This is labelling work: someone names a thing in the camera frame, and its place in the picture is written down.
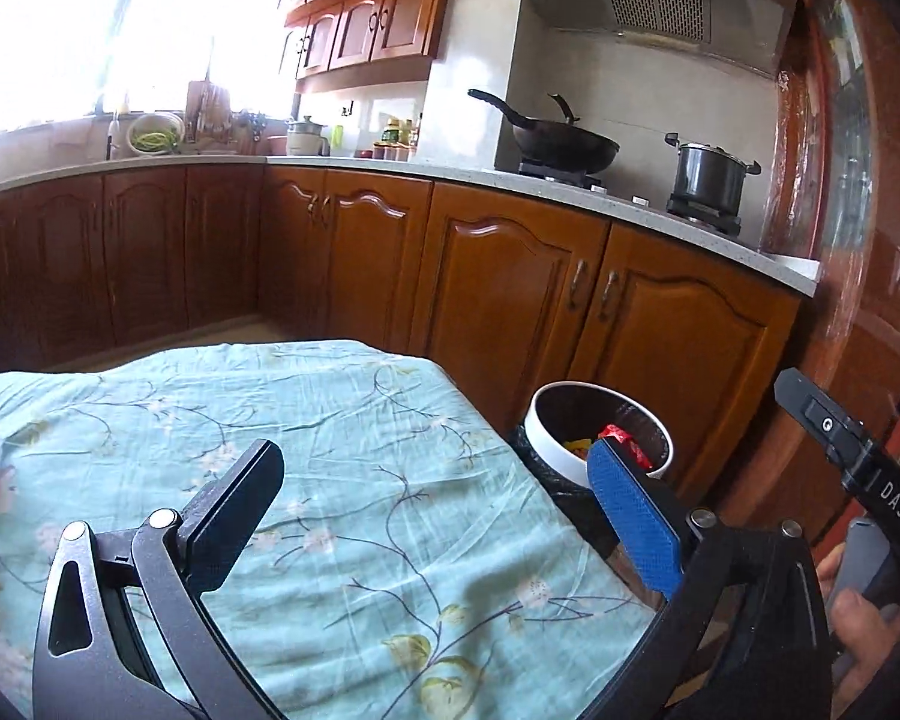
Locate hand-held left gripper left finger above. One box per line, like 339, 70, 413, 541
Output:
34, 439, 286, 720

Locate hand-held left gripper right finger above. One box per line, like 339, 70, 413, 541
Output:
585, 439, 833, 720

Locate red snack wrapper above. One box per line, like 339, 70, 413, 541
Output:
598, 424, 655, 470

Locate white bin with black bag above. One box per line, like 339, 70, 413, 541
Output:
508, 381, 676, 578

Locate person's right hand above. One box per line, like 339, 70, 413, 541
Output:
817, 544, 900, 698

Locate teal floral tablecloth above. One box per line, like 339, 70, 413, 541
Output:
0, 340, 668, 720

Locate brown wooden lower cabinets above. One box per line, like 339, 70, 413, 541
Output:
0, 163, 805, 470

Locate brown wooden cabinets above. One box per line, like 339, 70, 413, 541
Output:
277, 0, 512, 85
0, 163, 805, 470

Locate black gas stove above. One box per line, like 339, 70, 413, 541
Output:
495, 156, 766, 241

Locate black stock pot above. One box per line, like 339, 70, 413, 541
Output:
664, 132, 763, 216

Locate grey speckled kitchen countertop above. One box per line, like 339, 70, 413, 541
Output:
0, 152, 824, 299

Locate black wok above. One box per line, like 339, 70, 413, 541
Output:
466, 88, 622, 175

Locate white electric cooking pot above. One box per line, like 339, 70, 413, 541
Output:
283, 115, 332, 159

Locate bowl of green vegetables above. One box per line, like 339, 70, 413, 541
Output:
126, 111, 186, 157

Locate wooden knife rack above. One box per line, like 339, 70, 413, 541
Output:
186, 80, 235, 153

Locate group of condiment bottles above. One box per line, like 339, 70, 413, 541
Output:
371, 112, 422, 163

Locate kitchen window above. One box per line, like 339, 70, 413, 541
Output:
0, 0, 301, 147

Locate brown wooden upper cabinets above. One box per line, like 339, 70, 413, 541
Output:
277, 0, 512, 85

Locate stainless steel range hood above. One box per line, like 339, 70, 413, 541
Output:
491, 0, 801, 81

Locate brown wooden door frame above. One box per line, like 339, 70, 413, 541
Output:
720, 0, 900, 548

